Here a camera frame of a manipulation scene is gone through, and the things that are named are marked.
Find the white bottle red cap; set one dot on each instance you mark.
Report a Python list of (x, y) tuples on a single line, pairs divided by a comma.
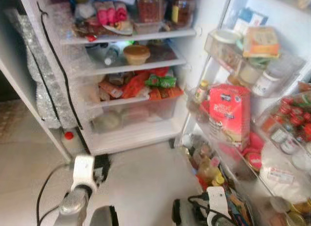
[(70, 141)]

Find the red lidded glass jar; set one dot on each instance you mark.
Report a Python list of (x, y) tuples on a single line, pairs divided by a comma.
[(150, 7)]

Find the fridge door with shelves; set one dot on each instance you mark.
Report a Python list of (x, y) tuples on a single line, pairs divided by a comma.
[(262, 119)]

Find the silver bubble wrap sheet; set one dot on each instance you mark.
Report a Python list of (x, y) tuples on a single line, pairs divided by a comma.
[(46, 75)]

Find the grey robot leg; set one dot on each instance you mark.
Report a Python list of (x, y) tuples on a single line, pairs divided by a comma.
[(182, 214), (104, 217)]

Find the clear crisper drawer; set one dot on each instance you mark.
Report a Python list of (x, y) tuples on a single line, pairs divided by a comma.
[(136, 114)]

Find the white fridge body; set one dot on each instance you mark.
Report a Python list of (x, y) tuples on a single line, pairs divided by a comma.
[(131, 138)]

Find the red food pack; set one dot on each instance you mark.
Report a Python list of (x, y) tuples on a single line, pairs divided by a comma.
[(229, 114)]

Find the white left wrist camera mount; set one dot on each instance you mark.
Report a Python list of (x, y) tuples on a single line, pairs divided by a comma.
[(83, 170)]

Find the green snack packet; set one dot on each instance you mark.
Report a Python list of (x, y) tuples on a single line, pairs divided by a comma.
[(161, 80)]

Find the white plastic jar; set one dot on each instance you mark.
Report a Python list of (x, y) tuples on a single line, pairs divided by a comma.
[(267, 83)]

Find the red lidded jar yellow label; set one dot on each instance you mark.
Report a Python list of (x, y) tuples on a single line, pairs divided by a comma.
[(183, 8)]

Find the blue white carton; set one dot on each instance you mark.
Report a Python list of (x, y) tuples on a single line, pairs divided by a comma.
[(251, 18)]

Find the pink packet bundle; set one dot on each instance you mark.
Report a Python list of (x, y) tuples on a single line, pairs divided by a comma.
[(111, 12)]

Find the grey robot left leg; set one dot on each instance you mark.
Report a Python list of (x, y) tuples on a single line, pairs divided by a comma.
[(104, 217)]

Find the white powder bag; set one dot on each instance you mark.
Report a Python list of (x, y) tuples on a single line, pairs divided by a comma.
[(286, 173)]

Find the brown bottle yellow cap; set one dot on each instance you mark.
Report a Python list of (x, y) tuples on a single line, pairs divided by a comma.
[(200, 94)]

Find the yellow round lidded bowl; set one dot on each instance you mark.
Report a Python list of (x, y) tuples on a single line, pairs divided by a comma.
[(136, 55)]

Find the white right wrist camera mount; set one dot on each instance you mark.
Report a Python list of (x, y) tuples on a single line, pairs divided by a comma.
[(217, 202)]

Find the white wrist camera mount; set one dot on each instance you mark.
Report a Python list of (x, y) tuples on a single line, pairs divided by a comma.
[(217, 202), (83, 170)]

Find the yellow oil bottle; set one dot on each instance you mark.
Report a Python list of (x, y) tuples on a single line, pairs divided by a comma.
[(209, 171)]

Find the grey robot right leg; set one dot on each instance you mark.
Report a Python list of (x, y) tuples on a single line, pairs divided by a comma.
[(182, 214)]

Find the orange cardboard box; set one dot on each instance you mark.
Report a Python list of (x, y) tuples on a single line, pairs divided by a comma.
[(261, 41)]

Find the white lidded tub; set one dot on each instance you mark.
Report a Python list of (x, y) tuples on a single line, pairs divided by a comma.
[(226, 36)]

